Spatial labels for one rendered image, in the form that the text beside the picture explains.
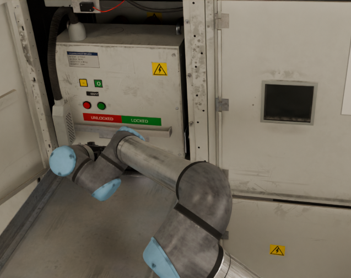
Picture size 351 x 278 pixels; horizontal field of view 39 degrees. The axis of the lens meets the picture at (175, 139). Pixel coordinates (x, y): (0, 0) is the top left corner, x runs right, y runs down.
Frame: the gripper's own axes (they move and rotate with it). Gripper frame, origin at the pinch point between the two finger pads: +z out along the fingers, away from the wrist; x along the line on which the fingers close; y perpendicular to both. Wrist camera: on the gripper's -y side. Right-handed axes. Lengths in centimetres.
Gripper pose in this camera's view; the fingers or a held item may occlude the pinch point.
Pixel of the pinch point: (98, 152)
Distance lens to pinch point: 189.2
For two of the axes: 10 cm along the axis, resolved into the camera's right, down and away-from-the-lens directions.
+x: 0.8, -10.0, -0.6
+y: 9.7, 0.9, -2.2
